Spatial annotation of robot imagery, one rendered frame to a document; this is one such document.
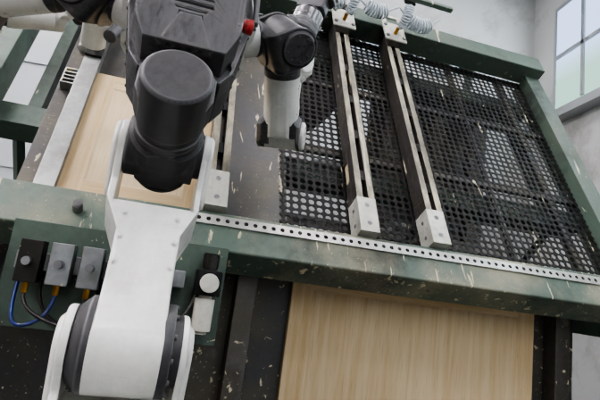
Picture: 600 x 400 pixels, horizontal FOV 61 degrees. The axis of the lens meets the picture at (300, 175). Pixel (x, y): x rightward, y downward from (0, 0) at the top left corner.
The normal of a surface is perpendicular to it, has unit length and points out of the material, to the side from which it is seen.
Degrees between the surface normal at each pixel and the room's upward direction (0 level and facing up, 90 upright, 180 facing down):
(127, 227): 64
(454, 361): 90
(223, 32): 82
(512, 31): 90
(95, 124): 60
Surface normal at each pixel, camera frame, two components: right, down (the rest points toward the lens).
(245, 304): 0.29, -0.16
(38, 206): 0.31, -0.63
